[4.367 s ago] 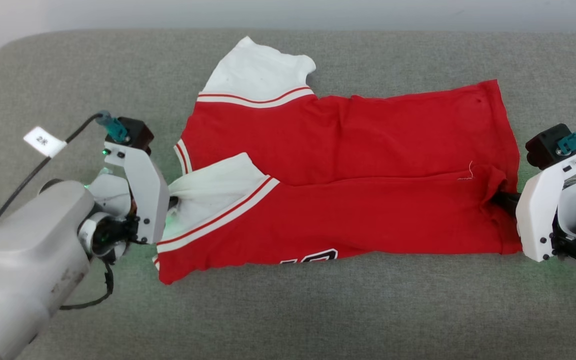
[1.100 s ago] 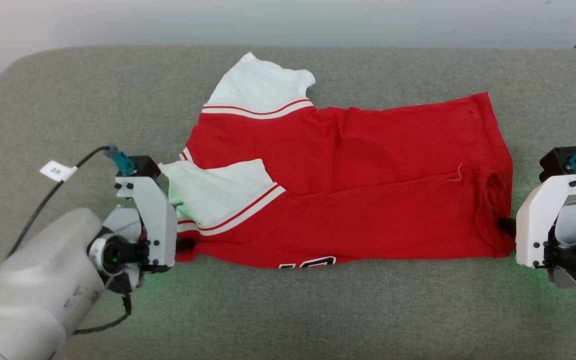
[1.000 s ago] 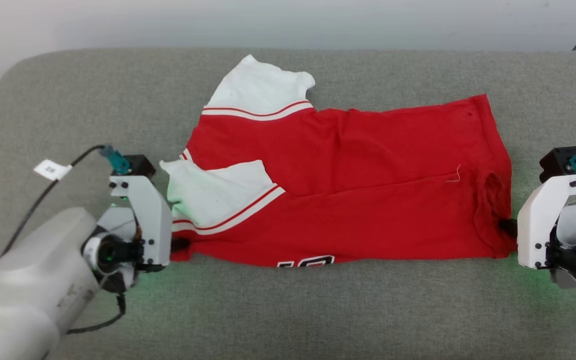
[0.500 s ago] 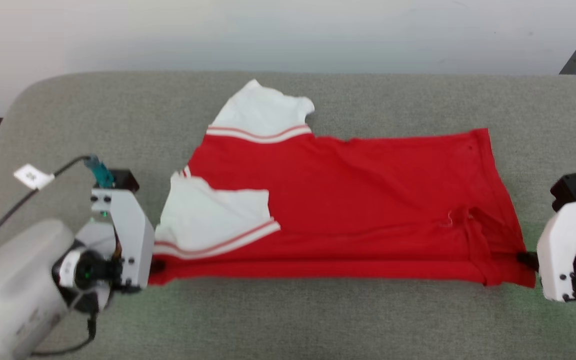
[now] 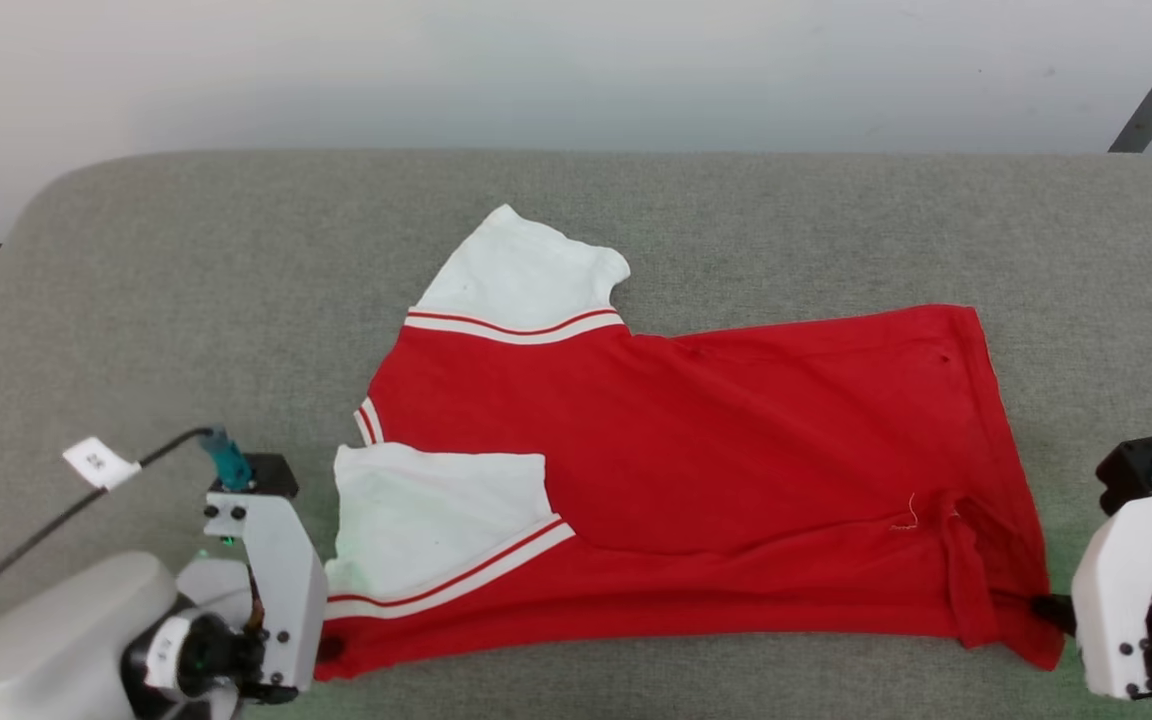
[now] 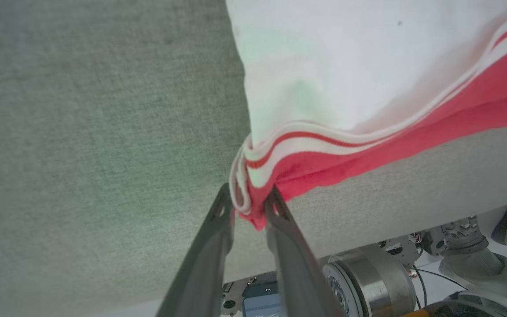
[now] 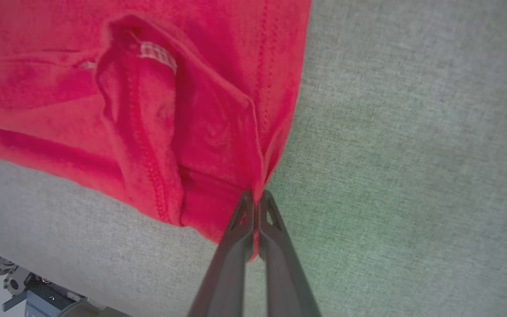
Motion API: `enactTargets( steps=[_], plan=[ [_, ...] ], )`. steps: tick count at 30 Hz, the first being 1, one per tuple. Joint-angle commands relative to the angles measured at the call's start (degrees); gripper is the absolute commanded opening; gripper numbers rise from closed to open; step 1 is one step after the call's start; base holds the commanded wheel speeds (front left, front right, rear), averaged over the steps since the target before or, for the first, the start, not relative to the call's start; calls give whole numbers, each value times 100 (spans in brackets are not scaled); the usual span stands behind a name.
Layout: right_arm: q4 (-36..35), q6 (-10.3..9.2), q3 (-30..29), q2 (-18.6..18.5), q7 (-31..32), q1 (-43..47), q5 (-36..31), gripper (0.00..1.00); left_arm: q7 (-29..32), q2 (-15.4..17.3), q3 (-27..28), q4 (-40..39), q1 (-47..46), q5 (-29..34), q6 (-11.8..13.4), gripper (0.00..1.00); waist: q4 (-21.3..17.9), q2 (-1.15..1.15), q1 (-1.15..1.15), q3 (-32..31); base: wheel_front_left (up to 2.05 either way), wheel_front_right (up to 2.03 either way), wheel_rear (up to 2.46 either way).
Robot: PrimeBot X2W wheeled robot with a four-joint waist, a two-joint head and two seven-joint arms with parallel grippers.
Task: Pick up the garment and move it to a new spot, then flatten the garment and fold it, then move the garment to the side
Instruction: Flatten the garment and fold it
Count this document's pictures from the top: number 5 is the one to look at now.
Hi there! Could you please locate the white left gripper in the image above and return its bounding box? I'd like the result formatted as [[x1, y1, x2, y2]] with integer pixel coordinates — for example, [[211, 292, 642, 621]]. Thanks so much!
[[176, 490, 345, 703]]

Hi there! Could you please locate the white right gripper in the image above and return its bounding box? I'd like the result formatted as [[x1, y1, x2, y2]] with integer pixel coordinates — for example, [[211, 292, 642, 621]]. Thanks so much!
[[1029, 487, 1152, 701]]

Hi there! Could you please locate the red and white jersey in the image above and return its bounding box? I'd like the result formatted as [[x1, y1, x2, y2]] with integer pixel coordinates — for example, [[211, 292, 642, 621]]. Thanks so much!
[[314, 204, 1067, 683]]

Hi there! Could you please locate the teal left camera connector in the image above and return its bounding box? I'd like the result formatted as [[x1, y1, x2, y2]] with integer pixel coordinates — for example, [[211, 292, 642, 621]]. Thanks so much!
[[198, 427, 255, 493]]

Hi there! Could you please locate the white cable label tag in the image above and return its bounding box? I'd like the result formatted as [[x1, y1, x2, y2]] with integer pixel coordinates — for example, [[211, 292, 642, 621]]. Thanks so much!
[[62, 436, 143, 491]]

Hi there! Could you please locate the black left camera cable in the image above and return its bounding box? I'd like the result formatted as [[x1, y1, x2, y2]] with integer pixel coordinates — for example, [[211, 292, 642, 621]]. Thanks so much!
[[0, 428, 212, 626]]

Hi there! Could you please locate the grey metal wall strip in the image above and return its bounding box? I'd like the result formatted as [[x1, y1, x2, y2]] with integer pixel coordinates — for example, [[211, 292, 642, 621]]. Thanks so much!
[[1108, 68, 1152, 154]]

